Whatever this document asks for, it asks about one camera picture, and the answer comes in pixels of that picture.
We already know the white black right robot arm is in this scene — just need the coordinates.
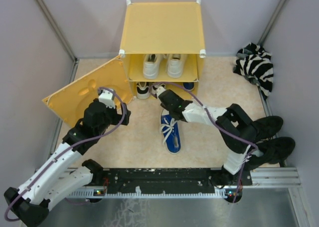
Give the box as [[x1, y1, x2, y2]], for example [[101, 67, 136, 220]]
[[156, 87, 258, 185]]

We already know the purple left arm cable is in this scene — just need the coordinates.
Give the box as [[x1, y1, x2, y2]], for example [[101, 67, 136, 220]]
[[4, 86, 125, 223]]

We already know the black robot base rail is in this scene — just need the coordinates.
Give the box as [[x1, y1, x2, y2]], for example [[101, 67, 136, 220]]
[[69, 168, 252, 203]]

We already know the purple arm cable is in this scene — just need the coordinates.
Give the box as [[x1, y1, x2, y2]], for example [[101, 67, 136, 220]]
[[4, 86, 125, 223], [148, 81, 259, 204]]

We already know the black sneaker lower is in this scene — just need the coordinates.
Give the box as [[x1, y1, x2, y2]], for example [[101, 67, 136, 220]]
[[244, 137, 296, 171]]

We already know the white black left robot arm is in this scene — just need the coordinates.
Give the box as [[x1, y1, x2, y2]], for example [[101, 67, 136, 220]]
[[4, 99, 131, 227]]

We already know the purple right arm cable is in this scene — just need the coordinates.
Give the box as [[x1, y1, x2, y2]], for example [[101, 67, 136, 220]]
[[148, 81, 259, 204]]

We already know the black sneaker upper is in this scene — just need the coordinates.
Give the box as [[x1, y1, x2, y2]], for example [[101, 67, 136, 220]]
[[252, 116, 284, 142]]

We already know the blue canvas shoe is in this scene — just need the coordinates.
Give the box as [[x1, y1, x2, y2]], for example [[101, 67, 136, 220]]
[[159, 109, 181, 154], [183, 82, 195, 91]]

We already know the black white striped cloth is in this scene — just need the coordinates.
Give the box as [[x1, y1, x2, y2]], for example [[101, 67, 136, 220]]
[[233, 42, 274, 100]]

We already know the yellow cabinet door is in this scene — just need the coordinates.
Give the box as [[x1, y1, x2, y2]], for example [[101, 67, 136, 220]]
[[42, 56, 133, 127]]

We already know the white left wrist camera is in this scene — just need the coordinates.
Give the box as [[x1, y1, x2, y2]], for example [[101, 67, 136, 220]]
[[98, 88, 116, 109]]

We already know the yellow plastic shoe cabinet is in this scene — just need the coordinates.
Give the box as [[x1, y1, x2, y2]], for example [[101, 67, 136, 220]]
[[119, 0, 206, 99]]

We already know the black sneaker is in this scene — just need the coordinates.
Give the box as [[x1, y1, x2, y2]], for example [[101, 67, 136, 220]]
[[252, 116, 284, 142], [244, 137, 296, 171]]

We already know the black white canvas shoe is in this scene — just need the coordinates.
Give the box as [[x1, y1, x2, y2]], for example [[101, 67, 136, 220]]
[[150, 82, 166, 97], [136, 82, 150, 99]]

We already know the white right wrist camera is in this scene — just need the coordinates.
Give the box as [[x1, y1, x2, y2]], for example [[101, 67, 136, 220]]
[[156, 86, 166, 95]]

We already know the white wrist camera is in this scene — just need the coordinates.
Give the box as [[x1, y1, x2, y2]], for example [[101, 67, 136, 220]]
[[156, 86, 166, 95], [98, 88, 116, 109]]

